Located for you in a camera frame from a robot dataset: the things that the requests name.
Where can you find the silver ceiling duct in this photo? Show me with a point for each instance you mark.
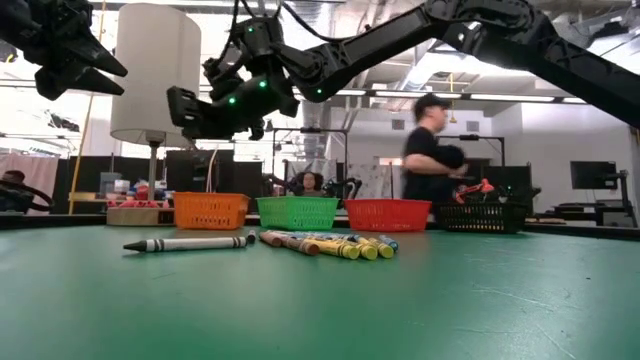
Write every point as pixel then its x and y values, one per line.
pixel 312 117

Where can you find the dark desk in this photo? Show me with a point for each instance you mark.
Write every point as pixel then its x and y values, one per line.
pixel 580 207

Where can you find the red tool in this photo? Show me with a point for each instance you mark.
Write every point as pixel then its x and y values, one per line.
pixel 475 190

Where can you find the green table mat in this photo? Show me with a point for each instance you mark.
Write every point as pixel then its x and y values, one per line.
pixel 300 310

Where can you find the orange plastic basket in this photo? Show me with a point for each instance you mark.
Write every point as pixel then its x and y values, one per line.
pixel 210 211

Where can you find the black partition panel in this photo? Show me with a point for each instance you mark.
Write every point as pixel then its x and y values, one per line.
pixel 90 175
pixel 195 172

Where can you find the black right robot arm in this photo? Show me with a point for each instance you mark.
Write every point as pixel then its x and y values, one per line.
pixel 550 50

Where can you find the black plastic basket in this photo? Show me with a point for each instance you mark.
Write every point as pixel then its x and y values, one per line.
pixel 480 218

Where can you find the white patterned cloth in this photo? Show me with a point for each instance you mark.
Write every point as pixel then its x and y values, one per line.
pixel 370 180

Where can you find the red item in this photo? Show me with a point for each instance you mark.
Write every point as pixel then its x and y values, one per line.
pixel 142 192

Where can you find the white cylindrical lamp shade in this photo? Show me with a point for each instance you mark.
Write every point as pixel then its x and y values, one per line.
pixel 155 60

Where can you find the ceiling light strip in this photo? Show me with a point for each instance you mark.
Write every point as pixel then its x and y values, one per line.
pixel 352 92
pixel 510 97

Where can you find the person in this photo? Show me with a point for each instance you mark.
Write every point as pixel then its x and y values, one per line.
pixel 310 182
pixel 430 150
pixel 12 187

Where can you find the black rig frame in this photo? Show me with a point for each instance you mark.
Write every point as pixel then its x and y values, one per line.
pixel 310 131
pixel 480 136

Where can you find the metal lamp pole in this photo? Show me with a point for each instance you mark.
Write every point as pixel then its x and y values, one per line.
pixel 152 172

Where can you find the red plastic basket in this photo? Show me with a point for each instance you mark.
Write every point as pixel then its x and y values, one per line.
pixel 387 216

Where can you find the green plastic basket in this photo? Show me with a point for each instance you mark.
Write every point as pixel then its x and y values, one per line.
pixel 297 213

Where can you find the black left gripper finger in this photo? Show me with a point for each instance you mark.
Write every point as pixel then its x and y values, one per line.
pixel 85 82
pixel 97 60

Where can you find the blue crayon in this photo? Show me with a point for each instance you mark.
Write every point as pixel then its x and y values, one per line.
pixel 320 235
pixel 390 242

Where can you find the grey blue container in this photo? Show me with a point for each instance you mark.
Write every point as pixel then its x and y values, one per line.
pixel 110 182

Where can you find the black monitor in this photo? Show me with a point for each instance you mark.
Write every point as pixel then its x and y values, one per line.
pixel 592 175

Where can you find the pink cloth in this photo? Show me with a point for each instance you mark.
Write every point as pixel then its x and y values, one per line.
pixel 42 170

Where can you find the brown crayon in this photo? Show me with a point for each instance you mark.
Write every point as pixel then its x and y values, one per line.
pixel 300 245
pixel 270 239

